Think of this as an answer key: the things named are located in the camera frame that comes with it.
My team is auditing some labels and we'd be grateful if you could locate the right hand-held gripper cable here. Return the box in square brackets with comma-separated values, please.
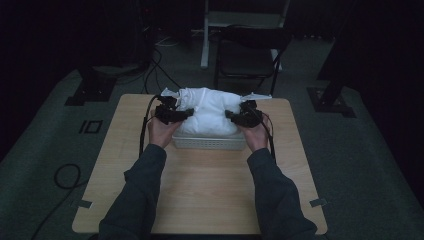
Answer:
[251, 105, 278, 165]

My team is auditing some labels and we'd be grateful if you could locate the black stand base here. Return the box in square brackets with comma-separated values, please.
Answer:
[64, 65, 118, 108]
[306, 85, 357, 119]

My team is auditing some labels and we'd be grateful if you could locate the left hand-held gripper cable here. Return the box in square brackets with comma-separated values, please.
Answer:
[138, 94, 165, 158]

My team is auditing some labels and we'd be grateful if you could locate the black folding chair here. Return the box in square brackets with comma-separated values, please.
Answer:
[213, 24, 292, 98]

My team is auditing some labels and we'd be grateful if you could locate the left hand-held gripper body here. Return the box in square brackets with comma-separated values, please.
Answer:
[154, 87, 182, 126]

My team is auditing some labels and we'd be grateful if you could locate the person's left hand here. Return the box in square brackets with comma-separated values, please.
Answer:
[147, 109, 184, 150]

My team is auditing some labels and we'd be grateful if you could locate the black looped floor cable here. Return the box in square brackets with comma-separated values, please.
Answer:
[29, 163, 90, 240]

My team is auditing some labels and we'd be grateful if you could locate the white cloth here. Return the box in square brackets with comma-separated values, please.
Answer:
[172, 86, 245, 137]

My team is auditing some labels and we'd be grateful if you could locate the black floor cables bundle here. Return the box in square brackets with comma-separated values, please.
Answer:
[141, 46, 184, 96]

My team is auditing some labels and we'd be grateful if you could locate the person's right hand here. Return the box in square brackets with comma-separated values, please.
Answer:
[239, 112, 272, 154]

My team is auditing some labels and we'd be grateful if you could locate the white plastic basket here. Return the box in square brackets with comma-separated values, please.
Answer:
[171, 127, 248, 151]

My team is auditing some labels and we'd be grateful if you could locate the hand-held gripper cable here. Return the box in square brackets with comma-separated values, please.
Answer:
[251, 105, 278, 165]
[138, 94, 165, 158]

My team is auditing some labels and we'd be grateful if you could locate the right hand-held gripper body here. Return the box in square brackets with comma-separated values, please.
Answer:
[237, 92, 273, 129]

